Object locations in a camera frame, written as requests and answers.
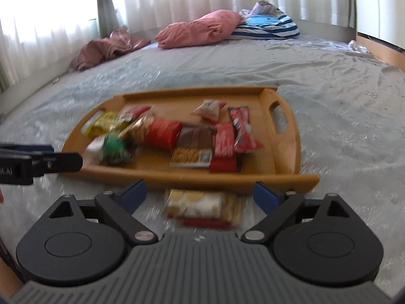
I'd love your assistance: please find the wooden serving tray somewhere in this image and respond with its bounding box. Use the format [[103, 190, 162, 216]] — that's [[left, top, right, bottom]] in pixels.
[[63, 86, 319, 194]]

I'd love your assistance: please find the pink pillow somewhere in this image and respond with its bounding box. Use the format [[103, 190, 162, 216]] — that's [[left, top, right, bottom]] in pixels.
[[154, 10, 242, 49]]

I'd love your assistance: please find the white sheer curtain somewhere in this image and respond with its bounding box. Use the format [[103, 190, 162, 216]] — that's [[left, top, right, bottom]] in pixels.
[[1, 0, 349, 90]]

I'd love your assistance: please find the white pink snack packet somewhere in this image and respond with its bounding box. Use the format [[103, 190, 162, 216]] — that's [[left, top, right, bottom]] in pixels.
[[192, 100, 227, 123]]

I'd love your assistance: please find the mauve crumpled blanket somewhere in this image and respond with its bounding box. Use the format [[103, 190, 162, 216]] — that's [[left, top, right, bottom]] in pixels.
[[69, 26, 151, 71]]

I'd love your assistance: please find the red peanut snack bag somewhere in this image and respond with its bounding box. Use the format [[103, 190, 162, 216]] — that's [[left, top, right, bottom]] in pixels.
[[118, 115, 183, 151]]

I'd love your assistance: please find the wooden bed frame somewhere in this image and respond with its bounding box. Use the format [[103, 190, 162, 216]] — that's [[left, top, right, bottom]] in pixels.
[[356, 34, 404, 71]]

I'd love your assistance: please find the long red snack wrapper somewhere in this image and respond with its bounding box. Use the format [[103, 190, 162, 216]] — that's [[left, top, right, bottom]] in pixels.
[[228, 106, 263, 153]]

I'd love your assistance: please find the green snack packet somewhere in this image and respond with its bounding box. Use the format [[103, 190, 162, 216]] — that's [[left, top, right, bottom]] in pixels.
[[102, 133, 132, 165]]

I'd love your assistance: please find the right green drape curtain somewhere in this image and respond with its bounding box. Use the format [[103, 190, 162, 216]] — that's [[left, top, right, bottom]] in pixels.
[[347, 0, 357, 30]]

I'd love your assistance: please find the green drape curtain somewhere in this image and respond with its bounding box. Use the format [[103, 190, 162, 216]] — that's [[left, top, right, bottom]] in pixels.
[[97, 0, 118, 39], [347, 0, 357, 30]]

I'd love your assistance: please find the brown nut bar packet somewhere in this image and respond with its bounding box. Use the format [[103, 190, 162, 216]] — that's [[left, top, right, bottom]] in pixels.
[[170, 125, 216, 168]]

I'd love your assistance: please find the white nougat snack packet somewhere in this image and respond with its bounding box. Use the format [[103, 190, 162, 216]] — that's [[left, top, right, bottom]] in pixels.
[[164, 189, 223, 218]]

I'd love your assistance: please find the blue striped pillow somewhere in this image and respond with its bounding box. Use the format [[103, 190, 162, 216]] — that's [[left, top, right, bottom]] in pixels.
[[229, 0, 300, 40]]

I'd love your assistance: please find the yellow snack packet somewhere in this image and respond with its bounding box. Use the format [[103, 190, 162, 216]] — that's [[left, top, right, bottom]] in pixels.
[[85, 111, 133, 138]]

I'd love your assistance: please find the white crumpled plastic bag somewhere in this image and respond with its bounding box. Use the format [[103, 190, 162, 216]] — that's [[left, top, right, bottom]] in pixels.
[[348, 40, 371, 55]]

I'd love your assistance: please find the red chocolate bar wrapper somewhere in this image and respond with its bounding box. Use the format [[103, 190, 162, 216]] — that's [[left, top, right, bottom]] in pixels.
[[209, 122, 237, 173]]

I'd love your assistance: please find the light blue bedspread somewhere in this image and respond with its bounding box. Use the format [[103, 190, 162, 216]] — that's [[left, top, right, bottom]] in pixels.
[[1, 37, 404, 295]]

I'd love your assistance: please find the white red snack packet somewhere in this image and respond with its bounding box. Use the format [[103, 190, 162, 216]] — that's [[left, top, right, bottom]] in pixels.
[[82, 135, 106, 165]]

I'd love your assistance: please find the small red snack packet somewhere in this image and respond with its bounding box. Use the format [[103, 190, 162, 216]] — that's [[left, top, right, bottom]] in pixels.
[[119, 104, 152, 118]]

